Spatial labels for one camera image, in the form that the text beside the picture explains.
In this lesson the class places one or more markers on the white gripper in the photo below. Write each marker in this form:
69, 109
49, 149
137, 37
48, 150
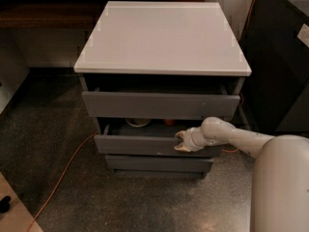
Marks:
190, 141

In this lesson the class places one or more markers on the red apple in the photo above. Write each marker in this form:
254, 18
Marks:
169, 122

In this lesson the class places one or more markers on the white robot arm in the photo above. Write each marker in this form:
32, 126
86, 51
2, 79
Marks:
280, 182

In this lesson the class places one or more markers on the grey drawer cabinet white top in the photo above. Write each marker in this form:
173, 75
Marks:
162, 47

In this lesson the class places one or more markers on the grey top drawer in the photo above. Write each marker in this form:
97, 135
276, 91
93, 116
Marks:
159, 105

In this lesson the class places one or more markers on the white bowl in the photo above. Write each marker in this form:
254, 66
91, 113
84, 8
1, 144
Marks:
137, 122

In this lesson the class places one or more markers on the light wooden board corner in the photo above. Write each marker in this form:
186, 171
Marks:
17, 218

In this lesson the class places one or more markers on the small black object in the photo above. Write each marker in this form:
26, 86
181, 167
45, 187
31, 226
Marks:
5, 204

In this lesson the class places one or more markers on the dark wooden shelf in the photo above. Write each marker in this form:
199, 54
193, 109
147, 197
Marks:
75, 14

